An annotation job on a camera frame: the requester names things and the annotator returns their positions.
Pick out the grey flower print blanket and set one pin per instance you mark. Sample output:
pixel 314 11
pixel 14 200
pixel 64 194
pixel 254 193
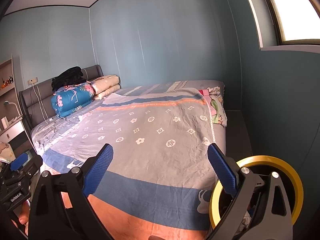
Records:
pixel 150 142

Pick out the person's left hand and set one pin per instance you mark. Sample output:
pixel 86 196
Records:
pixel 24 217

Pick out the wall socket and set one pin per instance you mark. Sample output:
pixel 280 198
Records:
pixel 32 81

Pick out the blue floral folded quilt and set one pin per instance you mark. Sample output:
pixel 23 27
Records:
pixel 72 98

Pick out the cartoon print cloth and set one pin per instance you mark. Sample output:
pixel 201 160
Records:
pixel 5 152

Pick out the white desk lamp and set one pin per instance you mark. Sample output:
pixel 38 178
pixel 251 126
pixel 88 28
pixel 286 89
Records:
pixel 7 102

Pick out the grey upholstered bed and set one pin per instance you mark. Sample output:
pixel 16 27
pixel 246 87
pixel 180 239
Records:
pixel 32 97

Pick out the light floral bed sheet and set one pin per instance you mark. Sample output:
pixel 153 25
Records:
pixel 45 135

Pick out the black folded clothes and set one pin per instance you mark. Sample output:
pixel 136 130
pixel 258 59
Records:
pixel 67 78

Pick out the pink and green cloth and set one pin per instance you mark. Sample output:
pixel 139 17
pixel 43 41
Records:
pixel 216 110

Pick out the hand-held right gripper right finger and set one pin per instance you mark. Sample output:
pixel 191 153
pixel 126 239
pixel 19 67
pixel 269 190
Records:
pixel 222 170

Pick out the white shelf unit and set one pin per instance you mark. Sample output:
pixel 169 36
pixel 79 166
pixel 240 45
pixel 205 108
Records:
pixel 7 67

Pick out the window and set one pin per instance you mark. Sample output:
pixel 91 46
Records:
pixel 295 10

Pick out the yellow rimmed trash bin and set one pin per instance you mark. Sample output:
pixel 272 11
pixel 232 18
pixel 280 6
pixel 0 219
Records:
pixel 287 165

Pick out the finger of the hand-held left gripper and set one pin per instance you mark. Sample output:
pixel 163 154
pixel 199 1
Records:
pixel 33 166
pixel 18 161

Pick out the white desk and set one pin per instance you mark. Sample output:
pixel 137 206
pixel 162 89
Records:
pixel 12 130

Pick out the group of small ornaments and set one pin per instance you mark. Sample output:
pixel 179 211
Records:
pixel 8 80

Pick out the white clothes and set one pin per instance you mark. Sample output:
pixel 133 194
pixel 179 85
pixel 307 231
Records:
pixel 246 221

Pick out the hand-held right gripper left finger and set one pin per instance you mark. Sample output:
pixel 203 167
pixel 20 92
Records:
pixel 100 170

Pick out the beige folded quilt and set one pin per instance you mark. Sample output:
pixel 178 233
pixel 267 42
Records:
pixel 105 83

